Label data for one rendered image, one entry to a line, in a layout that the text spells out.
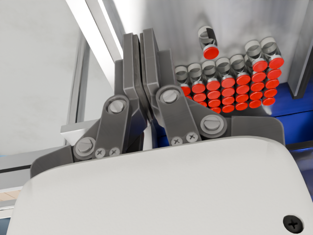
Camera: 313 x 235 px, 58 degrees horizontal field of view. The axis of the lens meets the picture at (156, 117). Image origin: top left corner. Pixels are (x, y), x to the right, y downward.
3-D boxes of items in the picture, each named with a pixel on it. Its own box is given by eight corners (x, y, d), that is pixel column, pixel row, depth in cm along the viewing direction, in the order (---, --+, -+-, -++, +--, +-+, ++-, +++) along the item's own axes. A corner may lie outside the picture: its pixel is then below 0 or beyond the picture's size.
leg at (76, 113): (103, 1, 123) (93, 161, 79) (84, 6, 124) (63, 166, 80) (95, -18, 115) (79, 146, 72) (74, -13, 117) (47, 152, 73)
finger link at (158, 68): (161, 172, 13) (152, 70, 17) (229, 161, 13) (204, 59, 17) (145, 138, 11) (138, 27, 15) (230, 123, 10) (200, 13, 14)
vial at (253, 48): (258, 49, 44) (267, 71, 41) (244, 52, 44) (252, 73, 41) (260, 38, 42) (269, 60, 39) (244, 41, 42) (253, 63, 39)
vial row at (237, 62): (271, 57, 45) (281, 78, 42) (161, 79, 47) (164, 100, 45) (273, 46, 43) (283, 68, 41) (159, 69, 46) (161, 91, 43)
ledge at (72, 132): (137, 146, 70) (137, 153, 69) (87, 154, 72) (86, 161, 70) (119, 114, 59) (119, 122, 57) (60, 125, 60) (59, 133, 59)
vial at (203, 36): (213, 36, 41) (219, 57, 38) (198, 39, 41) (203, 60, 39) (213, 24, 39) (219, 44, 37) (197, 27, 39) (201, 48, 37)
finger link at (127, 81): (94, 183, 14) (99, 80, 18) (158, 172, 13) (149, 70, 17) (63, 153, 11) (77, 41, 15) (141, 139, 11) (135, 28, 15)
